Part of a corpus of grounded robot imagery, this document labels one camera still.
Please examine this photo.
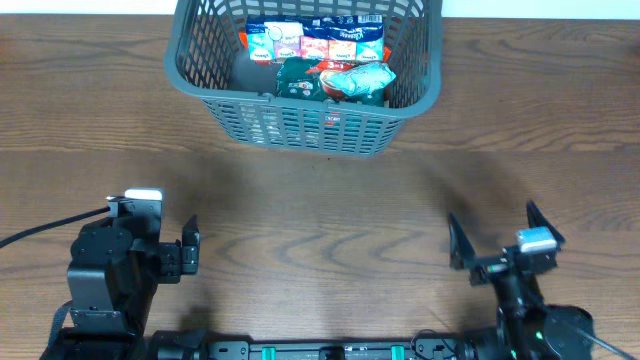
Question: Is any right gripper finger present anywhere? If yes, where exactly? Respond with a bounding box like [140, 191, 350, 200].
[448, 213, 476, 270]
[526, 200, 565, 246]

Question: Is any green Nescafe coffee bag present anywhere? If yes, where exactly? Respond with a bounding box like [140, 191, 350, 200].
[276, 57, 385, 107]

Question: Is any grey plastic lattice basket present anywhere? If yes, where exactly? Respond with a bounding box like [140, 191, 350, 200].
[164, 0, 443, 156]

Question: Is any mint green wipes packet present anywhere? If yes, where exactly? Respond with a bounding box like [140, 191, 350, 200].
[326, 62, 396, 97]

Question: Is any orange spaghetti packet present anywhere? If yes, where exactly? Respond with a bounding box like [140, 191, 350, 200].
[238, 31, 392, 62]

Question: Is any Kleenex tissue multipack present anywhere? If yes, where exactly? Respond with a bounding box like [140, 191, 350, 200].
[243, 14, 390, 63]

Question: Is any beige paper pouch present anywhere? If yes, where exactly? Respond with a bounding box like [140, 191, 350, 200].
[242, 108, 320, 148]

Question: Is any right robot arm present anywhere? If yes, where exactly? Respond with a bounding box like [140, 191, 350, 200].
[448, 201, 594, 359]

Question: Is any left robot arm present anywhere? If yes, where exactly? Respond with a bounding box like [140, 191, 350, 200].
[41, 214, 200, 359]

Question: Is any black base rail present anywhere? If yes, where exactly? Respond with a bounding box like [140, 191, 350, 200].
[144, 328, 511, 360]

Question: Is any left black cable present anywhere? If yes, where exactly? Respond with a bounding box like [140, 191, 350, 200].
[0, 205, 112, 250]

